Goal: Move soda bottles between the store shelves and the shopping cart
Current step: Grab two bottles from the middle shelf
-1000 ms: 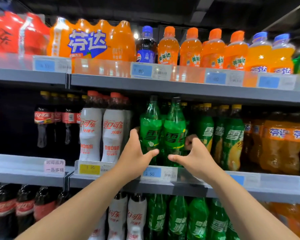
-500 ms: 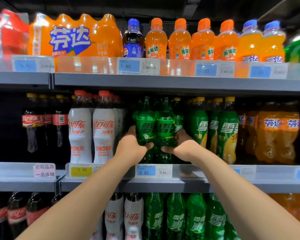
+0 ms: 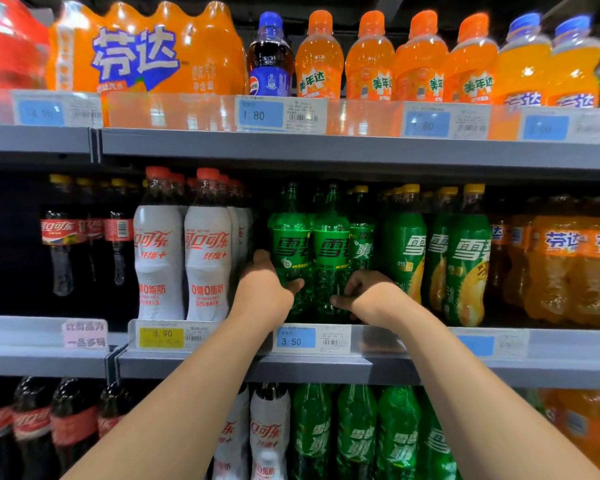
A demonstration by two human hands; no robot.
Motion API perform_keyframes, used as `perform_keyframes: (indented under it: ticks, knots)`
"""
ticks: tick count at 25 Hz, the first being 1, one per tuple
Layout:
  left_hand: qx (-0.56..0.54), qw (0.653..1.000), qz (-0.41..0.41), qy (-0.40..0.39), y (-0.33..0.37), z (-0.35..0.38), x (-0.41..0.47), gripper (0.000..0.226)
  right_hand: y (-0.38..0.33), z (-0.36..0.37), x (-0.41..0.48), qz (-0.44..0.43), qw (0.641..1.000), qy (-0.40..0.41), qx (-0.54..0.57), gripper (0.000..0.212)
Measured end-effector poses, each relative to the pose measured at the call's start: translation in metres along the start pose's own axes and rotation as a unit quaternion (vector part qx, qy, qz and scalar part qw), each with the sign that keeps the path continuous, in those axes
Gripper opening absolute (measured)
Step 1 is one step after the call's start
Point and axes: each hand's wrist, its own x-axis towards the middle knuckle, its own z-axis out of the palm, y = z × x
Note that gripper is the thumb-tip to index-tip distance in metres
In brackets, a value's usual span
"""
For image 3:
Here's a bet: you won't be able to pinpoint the person's left hand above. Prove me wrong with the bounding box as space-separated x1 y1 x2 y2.
228 249 306 331

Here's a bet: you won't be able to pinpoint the person's right hand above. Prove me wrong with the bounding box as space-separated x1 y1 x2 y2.
330 269 413 332

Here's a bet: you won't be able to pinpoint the row of dark green bottles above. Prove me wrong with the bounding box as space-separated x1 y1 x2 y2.
344 185 385 288

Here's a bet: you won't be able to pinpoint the yellow cap Sprite tea bottles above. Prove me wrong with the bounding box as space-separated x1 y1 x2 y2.
424 187 460 298

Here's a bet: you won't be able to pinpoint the green soda bottle yellow cap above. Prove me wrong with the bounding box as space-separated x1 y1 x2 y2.
444 183 495 329

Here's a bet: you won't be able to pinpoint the row of green soda bottles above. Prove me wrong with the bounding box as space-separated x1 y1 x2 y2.
289 381 463 480

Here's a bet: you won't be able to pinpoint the orange soda bottle dark cap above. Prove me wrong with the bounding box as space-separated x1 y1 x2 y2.
523 195 582 323
568 195 600 329
488 195 532 308

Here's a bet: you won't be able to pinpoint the white cola bottle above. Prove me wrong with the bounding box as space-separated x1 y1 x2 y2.
249 383 292 480
213 385 252 480

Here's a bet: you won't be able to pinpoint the grey store shelving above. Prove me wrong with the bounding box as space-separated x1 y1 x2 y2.
0 89 600 480

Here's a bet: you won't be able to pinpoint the row of dark cola bottles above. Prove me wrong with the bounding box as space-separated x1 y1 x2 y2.
39 175 137 302
0 375 138 473

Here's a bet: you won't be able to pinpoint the large cola bottle blue cap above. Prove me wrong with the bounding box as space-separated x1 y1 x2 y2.
245 11 298 99

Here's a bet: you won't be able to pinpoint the orange Fanta multipack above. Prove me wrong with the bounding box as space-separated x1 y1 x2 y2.
47 0 250 97

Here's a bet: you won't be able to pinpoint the orange soda bottle blue cap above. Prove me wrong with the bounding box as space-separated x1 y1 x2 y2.
492 11 555 109
547 15 600 110

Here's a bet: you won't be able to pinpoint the red cola multipack large script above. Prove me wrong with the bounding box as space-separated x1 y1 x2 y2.
0 0 52 94

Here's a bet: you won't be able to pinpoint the person's right forearm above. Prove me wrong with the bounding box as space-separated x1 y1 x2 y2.
378 303 600 480

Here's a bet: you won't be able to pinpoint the person's left forearm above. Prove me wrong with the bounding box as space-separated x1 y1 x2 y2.
63 305 283 480

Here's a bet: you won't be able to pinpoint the row of shelf price tags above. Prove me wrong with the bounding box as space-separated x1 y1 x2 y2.
60 317 600 363
10 89 600 147

